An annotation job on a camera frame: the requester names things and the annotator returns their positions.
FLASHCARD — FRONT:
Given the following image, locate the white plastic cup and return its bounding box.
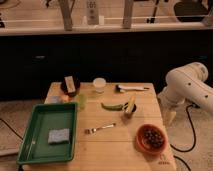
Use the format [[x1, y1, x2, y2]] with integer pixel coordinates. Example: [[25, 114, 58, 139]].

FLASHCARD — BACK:
[[93, 78, 106, 93]]

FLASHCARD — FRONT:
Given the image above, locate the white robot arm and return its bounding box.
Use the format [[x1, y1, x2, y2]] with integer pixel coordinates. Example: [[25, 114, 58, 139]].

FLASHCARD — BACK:
[[157, 62, 213, 126]]

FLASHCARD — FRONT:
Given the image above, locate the wooden table board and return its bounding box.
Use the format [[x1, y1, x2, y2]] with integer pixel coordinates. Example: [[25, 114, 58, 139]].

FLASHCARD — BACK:
[[23, 83, 176, 171]]

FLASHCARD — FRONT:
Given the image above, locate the green pepper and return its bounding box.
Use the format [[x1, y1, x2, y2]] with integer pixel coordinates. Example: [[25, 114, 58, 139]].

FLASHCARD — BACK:
[[101, 103, 124, 111]]

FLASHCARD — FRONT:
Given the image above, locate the black cable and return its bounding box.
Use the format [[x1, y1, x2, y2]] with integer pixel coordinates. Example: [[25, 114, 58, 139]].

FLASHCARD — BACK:
[[169, 103, 201, 171]]

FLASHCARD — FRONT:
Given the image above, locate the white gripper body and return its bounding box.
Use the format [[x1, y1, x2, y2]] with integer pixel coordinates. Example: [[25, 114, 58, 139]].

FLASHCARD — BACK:
[[162, 104, 176, 126]]

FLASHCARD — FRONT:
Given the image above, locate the orange bowl with dark beans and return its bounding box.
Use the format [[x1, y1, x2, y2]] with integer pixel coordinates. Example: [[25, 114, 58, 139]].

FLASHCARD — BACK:
[[135, 124, 167, 156]]

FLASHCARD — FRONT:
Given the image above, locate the orange small object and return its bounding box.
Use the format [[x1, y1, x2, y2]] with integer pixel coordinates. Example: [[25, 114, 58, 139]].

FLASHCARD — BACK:
[[60, 95, 70, 103]]

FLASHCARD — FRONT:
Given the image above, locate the silver metal fork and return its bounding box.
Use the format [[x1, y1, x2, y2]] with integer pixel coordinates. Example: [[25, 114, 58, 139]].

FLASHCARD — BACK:
[[84, 123, 116, 134]]

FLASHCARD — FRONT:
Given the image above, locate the green plastic tray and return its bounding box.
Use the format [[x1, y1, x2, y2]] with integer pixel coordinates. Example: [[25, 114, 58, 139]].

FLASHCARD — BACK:
[[17, 103, 77, 165]]

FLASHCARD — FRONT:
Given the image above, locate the blue sponge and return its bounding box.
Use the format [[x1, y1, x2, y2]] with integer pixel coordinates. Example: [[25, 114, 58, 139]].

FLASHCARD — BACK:
[[48, 129, 70, 144]]

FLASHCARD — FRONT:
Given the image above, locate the light green small cup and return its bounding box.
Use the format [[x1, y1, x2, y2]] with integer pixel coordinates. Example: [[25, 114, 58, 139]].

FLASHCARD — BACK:
[[75, 94, 86, 109]]

